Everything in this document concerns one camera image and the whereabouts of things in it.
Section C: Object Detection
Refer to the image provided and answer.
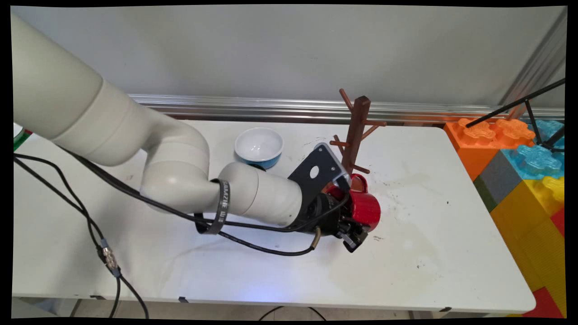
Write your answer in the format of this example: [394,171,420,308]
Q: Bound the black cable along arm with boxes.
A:
[58,147,353,233]

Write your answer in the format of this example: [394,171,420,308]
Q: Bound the black cable with connector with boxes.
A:
[13,153,150,319]

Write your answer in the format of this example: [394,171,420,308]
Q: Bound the black wrist camera mount plate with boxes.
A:
[288,143,352,213]

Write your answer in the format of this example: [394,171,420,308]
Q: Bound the thin black cable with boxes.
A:
[13,157,122,319]

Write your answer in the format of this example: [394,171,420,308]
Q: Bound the white bowl blue outside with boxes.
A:
[234,127,285,170]

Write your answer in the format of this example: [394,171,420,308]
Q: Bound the grey printed velcro strap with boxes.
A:
[195,179,231,236]

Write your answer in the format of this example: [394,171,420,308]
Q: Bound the black cable under table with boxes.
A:
[258,306,326,321]

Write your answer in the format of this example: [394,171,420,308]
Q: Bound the grey blue large toy block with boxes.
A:
[478,144,566,207]

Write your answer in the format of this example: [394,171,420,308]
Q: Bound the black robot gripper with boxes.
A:
[302,193,370,253]

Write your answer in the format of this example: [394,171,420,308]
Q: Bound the brown wooden mug tree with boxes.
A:
[330,88,388,181]

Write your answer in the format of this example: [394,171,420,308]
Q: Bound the black tripod stand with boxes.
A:
[465,79,566,155]

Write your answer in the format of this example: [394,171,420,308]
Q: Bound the blue translucent toy block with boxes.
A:
[524,119,566,152]

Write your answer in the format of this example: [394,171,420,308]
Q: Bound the long horizontal aluminium rail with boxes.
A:
[129,93,565,126]

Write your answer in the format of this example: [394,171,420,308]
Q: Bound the orange large toy block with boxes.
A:
[443,117,536,182]

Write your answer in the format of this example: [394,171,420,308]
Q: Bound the red ceramic mug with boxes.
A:
[324,173,382,233]

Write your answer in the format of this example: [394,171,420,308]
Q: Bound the slanted aluminium frame profile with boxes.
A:
[499,9,568,109]

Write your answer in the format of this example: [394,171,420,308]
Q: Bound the red large toy block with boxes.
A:
[523,286,565,319]
[549,207,567,239]

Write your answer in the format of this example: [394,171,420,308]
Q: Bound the green large toy block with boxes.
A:
[473,177,498,214]

